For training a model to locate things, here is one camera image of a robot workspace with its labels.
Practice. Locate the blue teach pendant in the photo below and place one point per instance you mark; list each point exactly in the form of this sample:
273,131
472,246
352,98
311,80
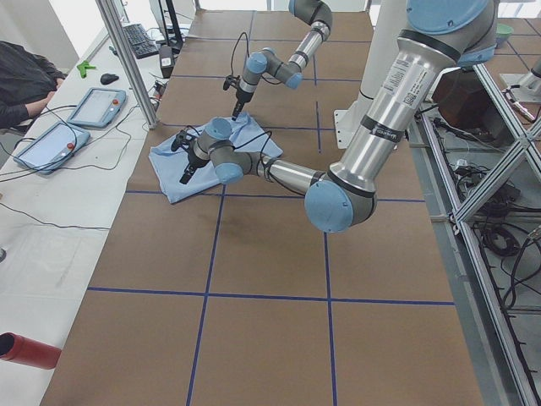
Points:
98,108
53,148

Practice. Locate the far blue teach pendant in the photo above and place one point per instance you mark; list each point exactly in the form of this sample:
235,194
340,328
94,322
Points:
98,108

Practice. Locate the black computer mouse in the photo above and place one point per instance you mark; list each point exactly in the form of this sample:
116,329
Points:
107,79

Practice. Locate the aluminium frame post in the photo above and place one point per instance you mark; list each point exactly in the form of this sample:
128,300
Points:
114,28

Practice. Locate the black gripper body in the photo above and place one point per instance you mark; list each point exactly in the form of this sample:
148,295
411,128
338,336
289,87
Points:
241,97
193,161

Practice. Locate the aluminium side frame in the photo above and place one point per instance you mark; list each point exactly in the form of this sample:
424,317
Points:
491,201

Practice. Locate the black keyboard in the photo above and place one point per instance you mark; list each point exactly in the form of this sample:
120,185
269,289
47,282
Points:
141,44

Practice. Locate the green plastic tool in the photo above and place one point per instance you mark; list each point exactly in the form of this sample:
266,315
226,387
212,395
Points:
84,67

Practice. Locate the near blue teach pendant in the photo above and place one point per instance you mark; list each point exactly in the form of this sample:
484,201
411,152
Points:
53,148

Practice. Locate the red cylinder tube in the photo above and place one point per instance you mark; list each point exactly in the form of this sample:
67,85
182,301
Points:
25,351

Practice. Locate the person in black jacket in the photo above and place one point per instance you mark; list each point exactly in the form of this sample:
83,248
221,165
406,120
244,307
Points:
28,82

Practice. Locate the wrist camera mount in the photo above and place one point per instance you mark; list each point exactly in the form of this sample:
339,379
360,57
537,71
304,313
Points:
183,140
231,81

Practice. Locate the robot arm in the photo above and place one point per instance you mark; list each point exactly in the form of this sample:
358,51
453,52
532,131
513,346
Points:
437,35
318,16

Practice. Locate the light blue t-shirt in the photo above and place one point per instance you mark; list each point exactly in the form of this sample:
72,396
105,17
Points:
181,173

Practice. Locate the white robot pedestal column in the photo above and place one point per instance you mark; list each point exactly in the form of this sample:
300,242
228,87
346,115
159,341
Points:
382,53

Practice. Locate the black power adapter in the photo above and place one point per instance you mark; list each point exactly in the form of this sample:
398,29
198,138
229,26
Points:
166,60

